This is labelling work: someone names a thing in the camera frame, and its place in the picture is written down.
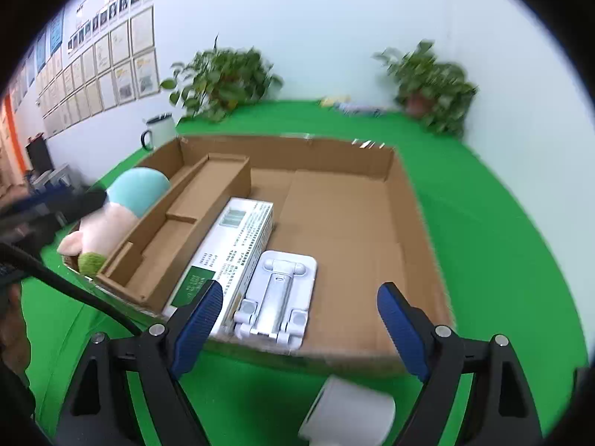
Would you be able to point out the framed certificates on wall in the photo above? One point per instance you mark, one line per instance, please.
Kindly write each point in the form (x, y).
(109, 62)

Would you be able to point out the small patterned packet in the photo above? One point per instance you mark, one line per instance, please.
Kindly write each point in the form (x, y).
(346, 106)

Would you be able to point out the green table cloth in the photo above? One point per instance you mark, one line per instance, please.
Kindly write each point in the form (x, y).
(500, 275)

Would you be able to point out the white enamel mug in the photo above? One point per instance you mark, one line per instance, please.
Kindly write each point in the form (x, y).
(159, 131)

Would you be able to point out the large open cardboard box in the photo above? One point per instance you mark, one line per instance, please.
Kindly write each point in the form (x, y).
(353, 208)

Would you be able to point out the right potted green plant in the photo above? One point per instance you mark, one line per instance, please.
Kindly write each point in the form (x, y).
(436, 93)

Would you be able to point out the left potted green plant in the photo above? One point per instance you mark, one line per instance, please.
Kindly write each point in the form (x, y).
(220, 80)

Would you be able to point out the white folding phone stand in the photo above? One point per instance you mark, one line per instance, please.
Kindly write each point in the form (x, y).
(275, 308)

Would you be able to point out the brown cardboard insert tray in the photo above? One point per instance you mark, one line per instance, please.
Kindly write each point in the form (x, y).
(146, 265)

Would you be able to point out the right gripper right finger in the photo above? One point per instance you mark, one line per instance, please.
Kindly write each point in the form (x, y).
(500, 408)

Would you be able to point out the white box with barcode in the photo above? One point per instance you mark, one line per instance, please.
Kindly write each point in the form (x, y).
(228, 255)

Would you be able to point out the white hair dryer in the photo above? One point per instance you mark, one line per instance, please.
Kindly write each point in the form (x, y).
(344, 413)

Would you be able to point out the potted green plant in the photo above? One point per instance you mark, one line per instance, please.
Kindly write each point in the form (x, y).
(220, 80)
(436, 93)

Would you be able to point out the pastel plush toy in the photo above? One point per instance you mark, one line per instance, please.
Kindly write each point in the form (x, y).
(129, 198)

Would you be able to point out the person's left hand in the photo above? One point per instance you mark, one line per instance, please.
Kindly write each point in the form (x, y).
(15, 345)

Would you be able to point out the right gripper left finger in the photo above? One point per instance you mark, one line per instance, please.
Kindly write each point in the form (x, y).
(98, 407)

